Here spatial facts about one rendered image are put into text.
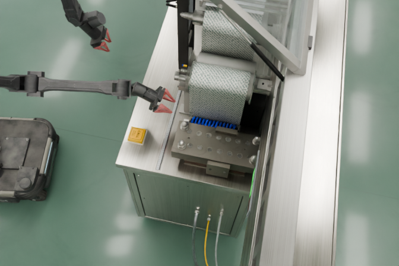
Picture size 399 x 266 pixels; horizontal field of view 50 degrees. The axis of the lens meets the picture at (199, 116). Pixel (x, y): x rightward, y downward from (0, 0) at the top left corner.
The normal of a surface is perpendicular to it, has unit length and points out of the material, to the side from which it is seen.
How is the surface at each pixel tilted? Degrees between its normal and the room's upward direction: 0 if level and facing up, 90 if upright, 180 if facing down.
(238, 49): 92
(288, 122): 0
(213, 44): 92
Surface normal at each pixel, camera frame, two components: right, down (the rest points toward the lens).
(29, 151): 0.03, -0.50
